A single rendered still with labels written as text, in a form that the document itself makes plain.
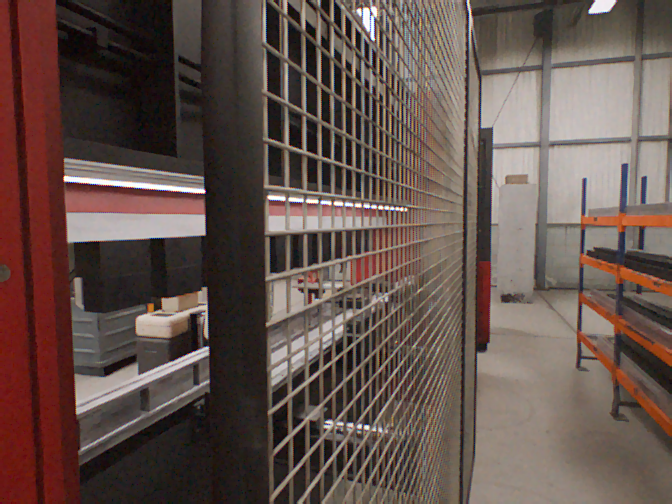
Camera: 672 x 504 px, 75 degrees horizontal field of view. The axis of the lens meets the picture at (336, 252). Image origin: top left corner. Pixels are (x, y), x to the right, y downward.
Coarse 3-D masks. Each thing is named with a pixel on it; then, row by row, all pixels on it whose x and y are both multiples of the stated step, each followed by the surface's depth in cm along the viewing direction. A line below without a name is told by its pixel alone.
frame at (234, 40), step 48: (240, 0) 20; (240, 48) 20; (240, 96) 20; (480, 96) 188; (240, 144) 20; (480, 144) 189; (240, 192) 20; (240, 240) 20; (240, 288) 20; (240, 336) 20; (240, 384) 21; (240, 432) 21; (240, 480) 21
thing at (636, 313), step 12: (600, 300) 349; (612, 300) 321; (624, 300) 338; (636, 300) 343; (648, 300) 348; (612, 312) 319; (624, 312) 295; (636, 312) 279; (648, 312) 314; (660, 312) 300; (636, 324) 274; (648, 324) 255; (660, 324) 260; (660, 336) 240
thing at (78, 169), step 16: (64, 160) 68; (80, 176) 70; (96, 176) 73; (112, 176) 76; (128, 176) 80; (144, 176) 83; (160, 176) 87; (176, 176) 91; (192, 176) 95; (272, 192) 129
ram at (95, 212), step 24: (72, 192) 91; (96, 192) 97; (120, 192) 103; (144, 192) 109; (168, 192) 117; (192, 192) 126; (72, 216) 91; (96, 216) 97; (120, 216) 103; (144, 216) 110; (168, 216) 117; (192, 216) 126; (312, 216) 204; (336, 216) 234; (360, 216) 271; (72, 240) 92; (96, 240) 97
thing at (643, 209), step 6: (642, 204) 268; (648, 204) 258; (654, 204) 250; (660, 204) 242; (666, 204) 235; (588, 210) 387; (594, 210) 369; (600, 210) 352; (606, 210) 337; (612, 210) 323; (618, 210) 310; (630, 210) 289; (636, 210) 278; (642, 210) 269; (648, 210) 258; (654, 210) 250; (660, 210) 242; (666, 210) 235; (588, 216) 387; (594, 216) 369
